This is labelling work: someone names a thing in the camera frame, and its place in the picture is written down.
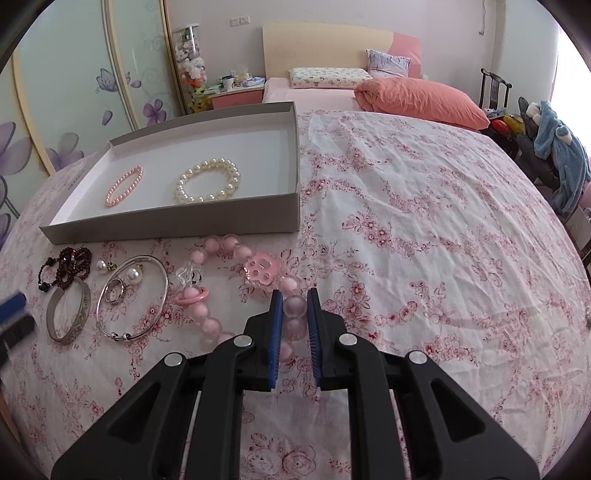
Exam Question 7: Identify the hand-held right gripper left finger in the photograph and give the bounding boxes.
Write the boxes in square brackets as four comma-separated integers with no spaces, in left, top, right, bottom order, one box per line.
[51,290,283,480]

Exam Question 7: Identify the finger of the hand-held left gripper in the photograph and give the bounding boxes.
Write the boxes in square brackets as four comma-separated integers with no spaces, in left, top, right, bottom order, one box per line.
[0,290,27,320]
[0,313,37,365]

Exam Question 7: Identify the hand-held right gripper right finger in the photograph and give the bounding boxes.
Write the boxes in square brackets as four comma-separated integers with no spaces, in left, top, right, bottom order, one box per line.
[307,288,541,480]

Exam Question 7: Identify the wide silver cuff bangle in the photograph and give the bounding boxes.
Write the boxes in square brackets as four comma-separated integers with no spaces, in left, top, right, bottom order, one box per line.
[46,278,92,344]

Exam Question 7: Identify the dark red bead bracelet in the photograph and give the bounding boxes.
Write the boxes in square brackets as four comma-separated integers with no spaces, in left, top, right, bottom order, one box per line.
[38,247,93,292]

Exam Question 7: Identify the large pink bead bracelet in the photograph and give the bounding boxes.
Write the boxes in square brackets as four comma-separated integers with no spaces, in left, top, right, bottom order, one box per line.
[174,234,309,365]

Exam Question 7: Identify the clear glass bangle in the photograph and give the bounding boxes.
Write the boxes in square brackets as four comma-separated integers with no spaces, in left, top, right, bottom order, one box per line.
[95,255,169,342]

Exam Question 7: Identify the white shallow tray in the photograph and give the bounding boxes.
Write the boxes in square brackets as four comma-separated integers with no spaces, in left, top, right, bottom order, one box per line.
[39,102,302,244]

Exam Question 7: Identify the floral glass door wardrobe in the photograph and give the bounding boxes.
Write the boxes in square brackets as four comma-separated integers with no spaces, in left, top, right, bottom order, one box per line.
[0,0,186,252]

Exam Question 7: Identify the pink nightstand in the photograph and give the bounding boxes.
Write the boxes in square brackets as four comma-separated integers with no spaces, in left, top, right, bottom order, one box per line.
[210,82,267,110]

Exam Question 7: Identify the folded orange quilt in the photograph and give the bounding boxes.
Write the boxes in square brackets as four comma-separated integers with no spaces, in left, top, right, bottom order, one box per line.
[354,77,491,131]

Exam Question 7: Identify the floral flat pillow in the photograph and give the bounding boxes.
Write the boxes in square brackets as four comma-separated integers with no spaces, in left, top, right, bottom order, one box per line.
[289,67,372,89]

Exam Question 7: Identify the purple print pillow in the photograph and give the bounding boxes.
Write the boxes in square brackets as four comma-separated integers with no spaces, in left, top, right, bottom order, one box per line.
[367,49,411,80]

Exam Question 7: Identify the pile of colourful clothes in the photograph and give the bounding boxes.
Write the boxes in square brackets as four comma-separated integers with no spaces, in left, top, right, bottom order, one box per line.
[487,108,529,141]

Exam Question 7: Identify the clear plush toy display tube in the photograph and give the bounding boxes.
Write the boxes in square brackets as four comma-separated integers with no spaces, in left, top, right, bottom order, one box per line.
[172,24,211,114]

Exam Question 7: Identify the pink bed with headboard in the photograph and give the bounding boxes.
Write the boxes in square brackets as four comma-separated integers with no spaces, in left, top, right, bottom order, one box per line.
[262,23,423,112]

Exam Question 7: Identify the dark wooden chair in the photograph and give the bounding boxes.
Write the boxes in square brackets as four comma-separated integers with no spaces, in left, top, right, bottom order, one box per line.
[480,68,514,114]

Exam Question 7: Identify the blue plush garment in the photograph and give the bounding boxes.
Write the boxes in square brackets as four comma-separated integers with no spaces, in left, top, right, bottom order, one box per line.
[533,100,591,216]

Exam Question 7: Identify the silver ring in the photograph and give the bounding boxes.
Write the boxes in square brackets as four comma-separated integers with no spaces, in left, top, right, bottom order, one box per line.
[102,276,134,306]

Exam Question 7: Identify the pink pearl bracelet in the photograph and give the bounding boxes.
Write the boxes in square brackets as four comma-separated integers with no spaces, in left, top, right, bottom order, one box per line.
[105,165,145,208]

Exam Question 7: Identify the white pearl bracelet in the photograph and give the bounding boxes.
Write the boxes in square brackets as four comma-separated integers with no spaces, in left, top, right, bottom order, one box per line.
[174,158,242,205]

